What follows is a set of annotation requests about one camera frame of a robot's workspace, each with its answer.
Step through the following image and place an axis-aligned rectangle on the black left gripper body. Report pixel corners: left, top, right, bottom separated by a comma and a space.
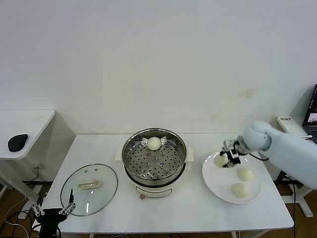
36, 209, 69, 238

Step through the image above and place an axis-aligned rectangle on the white side table with mouse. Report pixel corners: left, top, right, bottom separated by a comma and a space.
0, 110, 56, 208

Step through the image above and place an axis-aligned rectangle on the white side table with laptop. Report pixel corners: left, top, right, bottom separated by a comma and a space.
276, 115, 317, 219

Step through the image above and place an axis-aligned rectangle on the white steamed baozi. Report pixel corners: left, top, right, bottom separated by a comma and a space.
231, 182, 250, 199
237, 167, 255, 181
147, 136, 162, 151
213, 155, 230, 169

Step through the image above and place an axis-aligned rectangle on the cream electric cooker pot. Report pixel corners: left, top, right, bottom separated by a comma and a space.
115, 146, 195, 200

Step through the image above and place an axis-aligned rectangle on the black floor cable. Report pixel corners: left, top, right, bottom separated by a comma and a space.
3, 208, 42, 238

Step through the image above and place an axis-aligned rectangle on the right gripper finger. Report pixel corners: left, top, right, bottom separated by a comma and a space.
219, 139, 235, 157
223, 148, 241, 170

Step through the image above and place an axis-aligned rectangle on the glass lid with cream handle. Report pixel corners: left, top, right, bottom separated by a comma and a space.
60, 163, 119, 217

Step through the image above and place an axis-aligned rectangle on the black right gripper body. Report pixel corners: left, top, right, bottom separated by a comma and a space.
232, 141, 246, 156

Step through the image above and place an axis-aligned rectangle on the black computer mouse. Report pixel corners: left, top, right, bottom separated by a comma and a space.
8, 134, 29, 152

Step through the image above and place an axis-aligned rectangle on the black laptop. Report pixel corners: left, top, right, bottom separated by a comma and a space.
302, 84, 317, 144

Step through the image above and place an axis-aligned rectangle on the stainless steel steamer basket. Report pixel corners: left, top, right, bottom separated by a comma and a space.
122, 127, 188, 183

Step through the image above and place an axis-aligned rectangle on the white round plate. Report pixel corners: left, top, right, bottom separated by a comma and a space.
202, 151, 263, 204

